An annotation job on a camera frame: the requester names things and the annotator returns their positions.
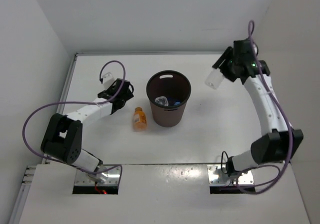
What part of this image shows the clear unlabelled plastic bottle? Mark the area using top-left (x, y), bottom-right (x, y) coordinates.
top-left (204, 69), bottom-right (225, 90)

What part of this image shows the orange juice bottle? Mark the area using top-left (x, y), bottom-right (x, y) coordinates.
top-left (132, 107), bottom-right (148, 131)

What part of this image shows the clear bottle white blue label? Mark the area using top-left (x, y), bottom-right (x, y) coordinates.
top-left (155, 96), bottom-right (169, 106)

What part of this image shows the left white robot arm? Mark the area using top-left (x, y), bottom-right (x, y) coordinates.
top-left (40, 78), bottom-right (134, 175)

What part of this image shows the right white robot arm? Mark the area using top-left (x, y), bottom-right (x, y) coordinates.
top-left (213, 39), bottom-right (304, 176)

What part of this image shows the brown plastic bin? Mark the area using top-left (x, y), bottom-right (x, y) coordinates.
top-left (146, 70), bottom-right (192, 127)

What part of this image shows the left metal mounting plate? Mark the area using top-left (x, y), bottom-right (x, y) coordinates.
top-left (74, 165), bottom-right (122, 187)

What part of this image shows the metal mounting plate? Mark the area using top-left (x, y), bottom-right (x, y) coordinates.
top-left (207, 164), bottom-right (254, 187)
top-left (74, 165), bottom-right (122, 187)

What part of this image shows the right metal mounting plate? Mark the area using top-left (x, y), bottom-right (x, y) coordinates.
top-left (207, 164), bottom-right (254, 187)

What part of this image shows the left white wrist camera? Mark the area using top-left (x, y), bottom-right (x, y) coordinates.
top-left (100, 72), bottom-right (115, 90)

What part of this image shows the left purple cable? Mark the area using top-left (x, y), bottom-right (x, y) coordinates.
top-left (22, 60), bottom-right (123, 182)

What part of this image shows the left aluminium rail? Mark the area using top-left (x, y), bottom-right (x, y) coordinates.
top-left (8, 53), bottom-right (78, 224)

